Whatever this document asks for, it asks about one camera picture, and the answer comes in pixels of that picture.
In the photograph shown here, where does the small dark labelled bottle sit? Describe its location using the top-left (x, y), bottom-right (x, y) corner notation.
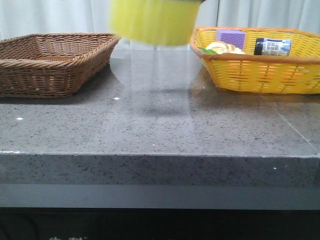
top-left (254, 38), bottom-right (292, 57)

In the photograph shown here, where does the toy bread with lettuce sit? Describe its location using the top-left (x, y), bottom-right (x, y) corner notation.
top-left (198, 41), bottom-right (245, 55)

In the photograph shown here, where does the brown wicker basket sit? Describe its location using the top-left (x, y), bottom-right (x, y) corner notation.
top-left (0, 32), bottom-right (121, 98)

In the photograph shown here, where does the purple sponge block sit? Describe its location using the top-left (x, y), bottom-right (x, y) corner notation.
top-left (215, 29), bottom-right (246, 49)

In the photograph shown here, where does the yellow wicker basket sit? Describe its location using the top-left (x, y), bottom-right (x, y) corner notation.
top-left (190, 26), bottom-right (320, 95)

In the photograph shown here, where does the yellow packing tape roll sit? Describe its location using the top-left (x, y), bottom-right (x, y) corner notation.
top-left (109, 0), bottom-right (203, 46)

